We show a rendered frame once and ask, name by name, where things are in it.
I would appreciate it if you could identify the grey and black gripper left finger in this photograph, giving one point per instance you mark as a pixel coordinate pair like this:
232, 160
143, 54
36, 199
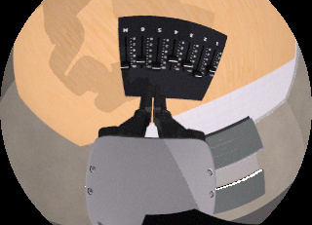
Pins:
136, 125

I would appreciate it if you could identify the black lighting desk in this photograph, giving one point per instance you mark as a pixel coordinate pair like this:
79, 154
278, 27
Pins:
146, 42

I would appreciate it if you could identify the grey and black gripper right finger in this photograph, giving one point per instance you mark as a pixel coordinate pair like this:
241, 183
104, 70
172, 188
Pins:
166, 125

